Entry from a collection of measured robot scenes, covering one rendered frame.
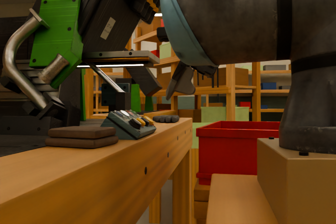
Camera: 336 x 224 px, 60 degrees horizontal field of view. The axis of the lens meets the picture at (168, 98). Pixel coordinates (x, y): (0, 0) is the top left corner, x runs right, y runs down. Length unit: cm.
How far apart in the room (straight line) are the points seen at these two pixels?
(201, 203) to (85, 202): 31
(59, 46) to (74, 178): 54
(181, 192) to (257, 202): 118
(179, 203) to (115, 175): 114
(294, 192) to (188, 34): 20
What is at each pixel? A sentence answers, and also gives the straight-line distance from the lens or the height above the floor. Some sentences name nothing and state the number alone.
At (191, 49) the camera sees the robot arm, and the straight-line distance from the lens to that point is 36.
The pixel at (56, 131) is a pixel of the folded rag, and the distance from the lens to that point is 52.
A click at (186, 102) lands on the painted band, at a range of 968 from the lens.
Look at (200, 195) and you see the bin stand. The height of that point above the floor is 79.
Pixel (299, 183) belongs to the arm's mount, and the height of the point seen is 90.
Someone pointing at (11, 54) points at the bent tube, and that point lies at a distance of 86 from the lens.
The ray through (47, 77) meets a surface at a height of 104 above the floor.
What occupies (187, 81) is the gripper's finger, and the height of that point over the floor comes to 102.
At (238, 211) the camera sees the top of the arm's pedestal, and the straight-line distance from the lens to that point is 36.
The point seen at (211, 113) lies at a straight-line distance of 348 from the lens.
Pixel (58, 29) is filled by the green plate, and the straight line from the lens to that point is 86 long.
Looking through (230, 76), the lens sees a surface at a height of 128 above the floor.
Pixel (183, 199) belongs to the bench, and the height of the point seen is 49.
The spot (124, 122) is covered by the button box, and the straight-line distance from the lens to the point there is 59.
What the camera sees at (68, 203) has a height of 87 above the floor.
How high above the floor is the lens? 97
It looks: 1 degrees up
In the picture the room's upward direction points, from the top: straight up
